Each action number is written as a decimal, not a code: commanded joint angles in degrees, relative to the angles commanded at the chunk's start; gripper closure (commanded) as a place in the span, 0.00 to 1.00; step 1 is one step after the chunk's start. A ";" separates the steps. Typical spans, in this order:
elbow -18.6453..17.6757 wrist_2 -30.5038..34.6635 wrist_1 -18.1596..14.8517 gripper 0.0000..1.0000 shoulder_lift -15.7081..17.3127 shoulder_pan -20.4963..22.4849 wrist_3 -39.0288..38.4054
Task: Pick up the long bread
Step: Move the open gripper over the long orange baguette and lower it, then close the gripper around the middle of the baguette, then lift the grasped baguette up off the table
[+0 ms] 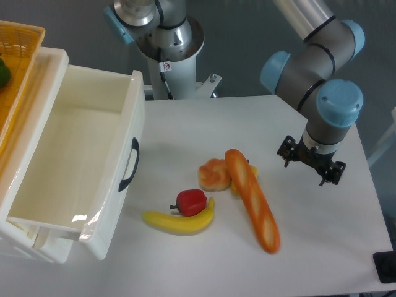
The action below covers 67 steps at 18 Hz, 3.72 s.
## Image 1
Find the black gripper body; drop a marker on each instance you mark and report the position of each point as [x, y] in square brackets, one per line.
[312, 153]

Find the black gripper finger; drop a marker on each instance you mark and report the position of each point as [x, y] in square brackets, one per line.
[331, 172]
[288, 150]

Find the long orange baguette bread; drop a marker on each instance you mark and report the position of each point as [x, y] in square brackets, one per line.
[255, 202]

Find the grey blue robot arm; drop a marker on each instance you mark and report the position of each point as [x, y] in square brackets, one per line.
[305, 81]

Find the round orange bread roll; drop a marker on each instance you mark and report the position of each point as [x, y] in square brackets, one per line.
[213, 176]

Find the yellow bell pepper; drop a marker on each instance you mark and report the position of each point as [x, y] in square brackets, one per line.
[234, 186]

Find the black device at edge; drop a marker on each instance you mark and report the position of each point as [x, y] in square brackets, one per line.
[385, 266]

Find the red bell pepper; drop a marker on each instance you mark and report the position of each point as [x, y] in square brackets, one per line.
[190, 202]

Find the yellow banana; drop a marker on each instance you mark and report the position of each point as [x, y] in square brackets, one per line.
[180, 225]

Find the white plastic drawer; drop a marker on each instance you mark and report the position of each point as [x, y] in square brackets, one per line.
[87, 155]

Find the yellow woven basket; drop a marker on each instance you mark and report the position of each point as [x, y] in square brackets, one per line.
[19, 48]

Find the green bell pepper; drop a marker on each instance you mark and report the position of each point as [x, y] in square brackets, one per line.
[5, 74]

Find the white chair frame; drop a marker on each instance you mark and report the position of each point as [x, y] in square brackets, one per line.
[384, 143]

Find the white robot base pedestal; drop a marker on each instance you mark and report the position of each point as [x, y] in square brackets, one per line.
[171, 54]

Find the white drawer cabinet frame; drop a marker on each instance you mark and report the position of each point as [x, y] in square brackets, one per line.
[23, 239]

